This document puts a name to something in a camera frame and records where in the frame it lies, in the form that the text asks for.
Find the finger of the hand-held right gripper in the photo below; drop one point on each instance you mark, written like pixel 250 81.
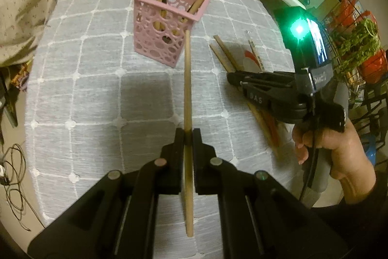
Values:
pixel 260 78
pixel 260 98

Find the person's right forearm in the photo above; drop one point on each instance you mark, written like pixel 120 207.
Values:
pixel 357 228

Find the green bean bunch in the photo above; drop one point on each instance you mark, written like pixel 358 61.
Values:
pixel 357 40

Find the red plastic bag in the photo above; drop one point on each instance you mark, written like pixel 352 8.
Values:
pixel 374 63

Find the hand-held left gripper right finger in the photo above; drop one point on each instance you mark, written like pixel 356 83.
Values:
pixel 200 149

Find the floral table cloth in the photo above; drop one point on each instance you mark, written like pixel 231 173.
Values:
pixel 21 19

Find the pink perforated utensil basket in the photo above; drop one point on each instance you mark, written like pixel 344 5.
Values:
pixel 151 31

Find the colourful snack packet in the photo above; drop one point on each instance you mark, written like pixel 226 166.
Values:
pixel 20 77

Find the person's right hand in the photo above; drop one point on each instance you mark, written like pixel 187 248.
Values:
pixel 351 155

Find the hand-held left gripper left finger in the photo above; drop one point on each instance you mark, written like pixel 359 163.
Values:
pixel 178 149

